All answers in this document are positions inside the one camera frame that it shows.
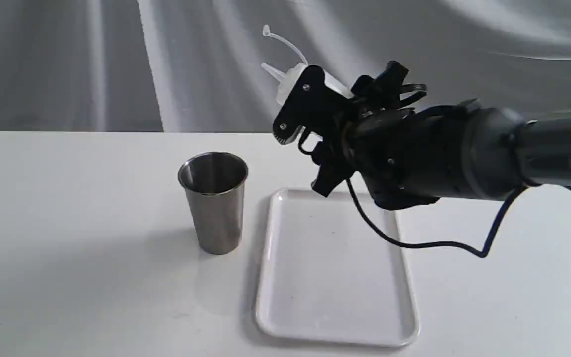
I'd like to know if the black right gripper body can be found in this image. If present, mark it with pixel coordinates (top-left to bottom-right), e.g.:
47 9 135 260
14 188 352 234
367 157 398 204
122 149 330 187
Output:
272 64 361 163

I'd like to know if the stainless steel cup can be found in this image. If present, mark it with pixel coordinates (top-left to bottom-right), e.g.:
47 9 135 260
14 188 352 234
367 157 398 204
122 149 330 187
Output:
177 151 249 255

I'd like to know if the clear plastic squeeze bottle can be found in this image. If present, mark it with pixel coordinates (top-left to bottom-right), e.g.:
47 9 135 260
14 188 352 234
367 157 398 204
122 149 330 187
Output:
261 24 355 106

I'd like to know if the grey draped backdrop cloth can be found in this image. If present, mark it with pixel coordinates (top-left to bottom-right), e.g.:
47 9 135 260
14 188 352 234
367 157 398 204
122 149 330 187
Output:
0 0 571 132

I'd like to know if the black cable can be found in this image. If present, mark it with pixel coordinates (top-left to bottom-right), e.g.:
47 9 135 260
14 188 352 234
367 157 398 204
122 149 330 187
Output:
345 178 571 258

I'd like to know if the white plastic tray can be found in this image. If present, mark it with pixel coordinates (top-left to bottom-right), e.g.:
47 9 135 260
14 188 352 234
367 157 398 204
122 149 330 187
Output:
255 189 421 348

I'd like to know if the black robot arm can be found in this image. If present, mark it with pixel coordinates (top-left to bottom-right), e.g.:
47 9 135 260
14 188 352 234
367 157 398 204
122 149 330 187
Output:
261 61 571 211

